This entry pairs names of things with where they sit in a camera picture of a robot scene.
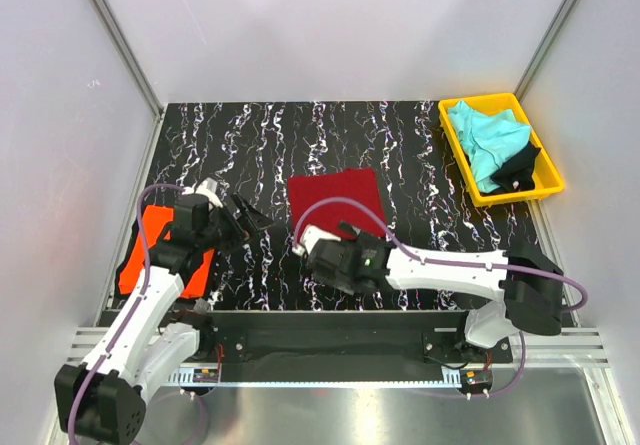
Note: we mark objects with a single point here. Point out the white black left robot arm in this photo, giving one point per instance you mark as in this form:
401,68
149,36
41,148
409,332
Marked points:
105,396

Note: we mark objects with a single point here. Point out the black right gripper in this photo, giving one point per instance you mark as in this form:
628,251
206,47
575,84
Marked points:
362,238

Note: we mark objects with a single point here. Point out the turquoise t shirt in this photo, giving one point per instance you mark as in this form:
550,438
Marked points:
487,141

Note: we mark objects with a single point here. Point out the left corner aluminium post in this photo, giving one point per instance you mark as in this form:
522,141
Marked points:
127,56

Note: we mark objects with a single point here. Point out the dark red polo shirt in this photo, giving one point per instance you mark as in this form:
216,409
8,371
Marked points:
360,185

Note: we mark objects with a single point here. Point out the right corner aluminium post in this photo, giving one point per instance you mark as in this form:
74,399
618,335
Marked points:
553,31

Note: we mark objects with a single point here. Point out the black t shirt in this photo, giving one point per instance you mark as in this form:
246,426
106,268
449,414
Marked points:
516,174

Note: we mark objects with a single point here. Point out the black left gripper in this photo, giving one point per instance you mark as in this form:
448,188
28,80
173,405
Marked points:
239,236

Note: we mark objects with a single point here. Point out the yellow plastic bin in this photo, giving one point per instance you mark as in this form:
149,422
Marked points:
547,179

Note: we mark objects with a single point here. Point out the corner aluminium post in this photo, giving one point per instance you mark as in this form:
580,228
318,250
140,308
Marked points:
127,56
553,31

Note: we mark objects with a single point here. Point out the aluminium frame rail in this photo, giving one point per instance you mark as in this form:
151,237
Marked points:
574,347

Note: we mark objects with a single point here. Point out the left orange connector box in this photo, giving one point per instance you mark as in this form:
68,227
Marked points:
209,374

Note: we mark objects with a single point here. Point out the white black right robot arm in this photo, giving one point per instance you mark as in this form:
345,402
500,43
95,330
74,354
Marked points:
522,289

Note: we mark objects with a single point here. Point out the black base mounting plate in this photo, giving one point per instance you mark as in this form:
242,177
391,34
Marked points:
317,348

